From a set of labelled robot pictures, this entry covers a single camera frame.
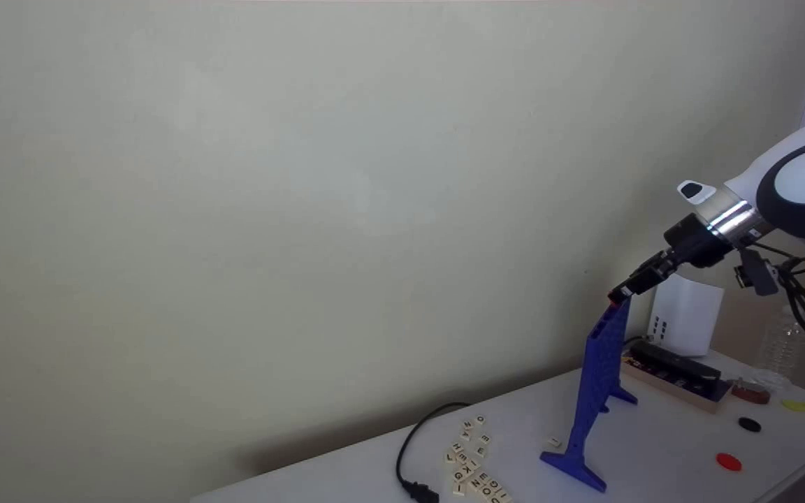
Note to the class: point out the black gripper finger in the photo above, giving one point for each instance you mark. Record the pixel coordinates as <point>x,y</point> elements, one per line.
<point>646,280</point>
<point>641,272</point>

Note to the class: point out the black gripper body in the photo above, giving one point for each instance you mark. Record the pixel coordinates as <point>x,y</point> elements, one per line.
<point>698,245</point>

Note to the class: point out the white speaker box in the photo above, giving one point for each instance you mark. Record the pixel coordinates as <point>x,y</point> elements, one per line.
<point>687,316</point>

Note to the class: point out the black remote control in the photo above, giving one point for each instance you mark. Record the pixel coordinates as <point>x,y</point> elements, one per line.
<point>673,365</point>

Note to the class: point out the blue connect four grid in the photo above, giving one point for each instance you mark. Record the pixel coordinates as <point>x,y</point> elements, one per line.
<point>600,372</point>

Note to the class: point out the brown oval wooden piece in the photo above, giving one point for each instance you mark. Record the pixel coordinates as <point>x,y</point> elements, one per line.
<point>751,392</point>

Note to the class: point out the black game disc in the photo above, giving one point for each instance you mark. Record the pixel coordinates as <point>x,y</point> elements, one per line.
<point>751,424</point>

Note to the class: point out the yellow game disc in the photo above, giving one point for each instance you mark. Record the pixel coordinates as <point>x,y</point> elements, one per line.
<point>799,407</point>

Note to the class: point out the cream letter tile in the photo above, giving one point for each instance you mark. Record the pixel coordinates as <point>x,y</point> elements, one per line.
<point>483,450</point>
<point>465,477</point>
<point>483,481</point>
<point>461,460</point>
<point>500,492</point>

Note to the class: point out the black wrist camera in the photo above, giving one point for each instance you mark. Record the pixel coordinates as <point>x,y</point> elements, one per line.
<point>760,272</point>

